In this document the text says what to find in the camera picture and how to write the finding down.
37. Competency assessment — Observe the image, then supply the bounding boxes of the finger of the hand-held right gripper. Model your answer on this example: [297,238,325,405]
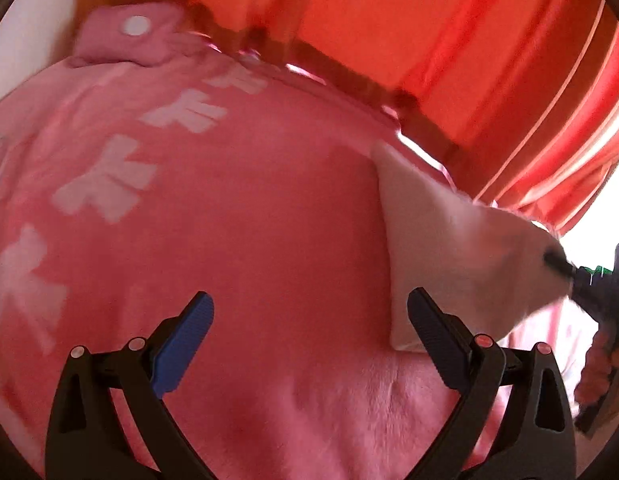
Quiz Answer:
[543,251,576,283]

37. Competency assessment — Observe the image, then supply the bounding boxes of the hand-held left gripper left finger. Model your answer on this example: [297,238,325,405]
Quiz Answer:
[44,291,215,480]

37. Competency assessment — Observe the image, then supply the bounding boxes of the pink sweater with black hearts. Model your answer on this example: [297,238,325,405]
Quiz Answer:
[372,141,573,353]

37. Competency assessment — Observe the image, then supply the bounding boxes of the striped orange curtain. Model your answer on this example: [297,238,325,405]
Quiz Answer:
[449,0,619,236]

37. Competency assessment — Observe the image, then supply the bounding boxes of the pink bow print blanket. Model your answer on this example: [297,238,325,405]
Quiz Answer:
[0,50,597,480]

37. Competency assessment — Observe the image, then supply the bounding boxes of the pink cushion with white dot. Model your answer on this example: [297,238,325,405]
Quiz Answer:
[70,2,210,68]

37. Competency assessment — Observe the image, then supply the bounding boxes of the person's right hand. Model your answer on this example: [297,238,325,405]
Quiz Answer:
[573,329,619,411]

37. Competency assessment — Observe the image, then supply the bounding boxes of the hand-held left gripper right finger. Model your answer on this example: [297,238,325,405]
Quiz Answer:
[407,287,576,480]

